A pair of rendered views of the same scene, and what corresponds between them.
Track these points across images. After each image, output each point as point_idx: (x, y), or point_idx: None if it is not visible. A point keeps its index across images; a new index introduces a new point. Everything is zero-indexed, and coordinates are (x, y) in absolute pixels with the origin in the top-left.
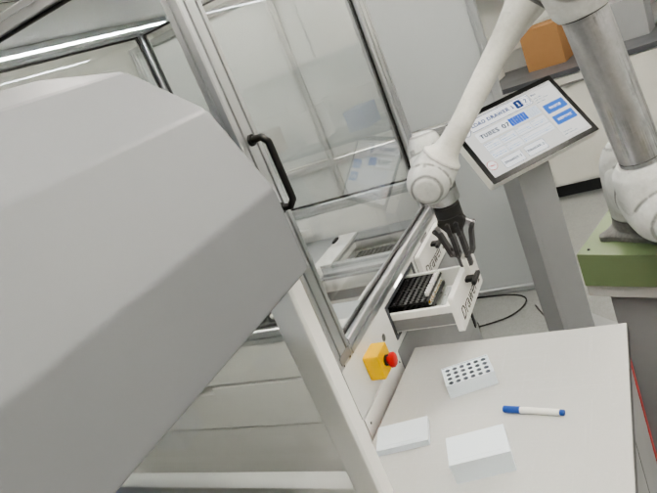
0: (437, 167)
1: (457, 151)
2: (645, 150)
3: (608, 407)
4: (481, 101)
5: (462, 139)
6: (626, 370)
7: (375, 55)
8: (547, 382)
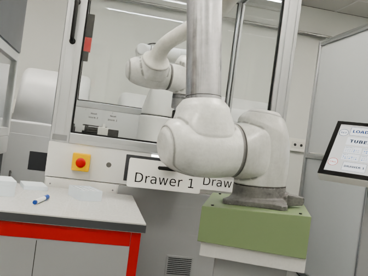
0: (140, 59)
1: (154, 55)
2: (188, 85)
3: (36, 210)
4: (181, 31)
5: (159, 49)
6: (79, 217)
7: (281, 33)
8: (74, 206)
